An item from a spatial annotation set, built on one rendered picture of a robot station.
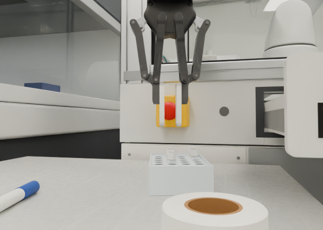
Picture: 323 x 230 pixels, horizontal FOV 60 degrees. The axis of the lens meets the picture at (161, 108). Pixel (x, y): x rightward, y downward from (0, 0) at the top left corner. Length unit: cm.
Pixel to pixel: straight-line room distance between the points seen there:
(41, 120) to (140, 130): 41
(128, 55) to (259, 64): 32
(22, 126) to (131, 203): 63
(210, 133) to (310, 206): 34
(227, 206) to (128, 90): 53
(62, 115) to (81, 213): 79
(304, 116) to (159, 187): 19
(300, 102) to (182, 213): 19
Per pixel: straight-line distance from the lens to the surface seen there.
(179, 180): 37
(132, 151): 70
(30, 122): 95
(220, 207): 22
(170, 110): 60
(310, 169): 69
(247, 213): 19
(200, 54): 46
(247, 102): 66
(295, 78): 33
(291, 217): 33
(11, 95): 90
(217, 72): 67
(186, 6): 48
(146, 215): 30
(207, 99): 66
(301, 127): 33
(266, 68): 67
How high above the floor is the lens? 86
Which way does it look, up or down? 2 degrees up
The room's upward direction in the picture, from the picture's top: straight up
